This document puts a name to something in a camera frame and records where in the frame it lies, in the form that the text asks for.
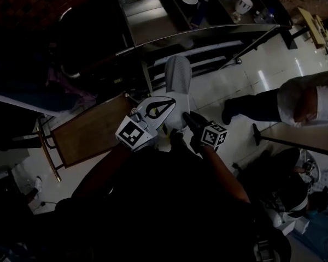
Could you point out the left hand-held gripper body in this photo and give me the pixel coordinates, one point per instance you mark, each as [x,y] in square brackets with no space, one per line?
[132,132]

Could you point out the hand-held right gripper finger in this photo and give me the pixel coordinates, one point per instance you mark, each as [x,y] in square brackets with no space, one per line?
[195,121]

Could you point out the wooden pole with metal tip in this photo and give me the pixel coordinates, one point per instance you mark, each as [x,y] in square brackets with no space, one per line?
[49,154]

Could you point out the wooden table with black legs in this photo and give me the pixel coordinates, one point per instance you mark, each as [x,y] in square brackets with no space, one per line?
[303,135]

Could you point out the clear plastic bottles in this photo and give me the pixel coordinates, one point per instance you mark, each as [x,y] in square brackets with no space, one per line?
[263,15]

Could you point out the person's right forearm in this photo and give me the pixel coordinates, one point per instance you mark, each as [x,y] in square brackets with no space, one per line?
[227,173]

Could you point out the black metal clothes rack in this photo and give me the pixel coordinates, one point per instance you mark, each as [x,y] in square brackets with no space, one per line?
[41,119]

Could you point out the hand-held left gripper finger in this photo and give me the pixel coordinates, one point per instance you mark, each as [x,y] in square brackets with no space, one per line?
[158,99]
[164,117]

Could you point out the person's black clothing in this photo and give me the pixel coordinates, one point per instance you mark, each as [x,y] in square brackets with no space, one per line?
[166,201]

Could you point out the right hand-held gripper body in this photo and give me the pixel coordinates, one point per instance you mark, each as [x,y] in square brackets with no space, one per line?
[213,136]

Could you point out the white grey sock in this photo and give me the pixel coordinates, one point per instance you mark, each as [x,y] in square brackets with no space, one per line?
[177,75]

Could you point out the stainless steel kitchen counter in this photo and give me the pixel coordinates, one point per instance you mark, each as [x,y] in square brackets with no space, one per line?
[153,29]

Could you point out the white striped cup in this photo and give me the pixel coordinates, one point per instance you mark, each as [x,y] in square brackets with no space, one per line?
[243,4]

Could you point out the white round dish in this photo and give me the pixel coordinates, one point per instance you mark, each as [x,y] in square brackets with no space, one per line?
[324,164]

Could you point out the light wooden chair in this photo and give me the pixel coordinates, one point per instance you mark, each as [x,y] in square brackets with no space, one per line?
[311,26]

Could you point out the person's left forearm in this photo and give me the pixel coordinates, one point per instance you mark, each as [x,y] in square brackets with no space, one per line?
[98,173]

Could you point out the blue-grey hanging garment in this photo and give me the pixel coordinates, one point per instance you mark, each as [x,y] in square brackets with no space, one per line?
[30,97]

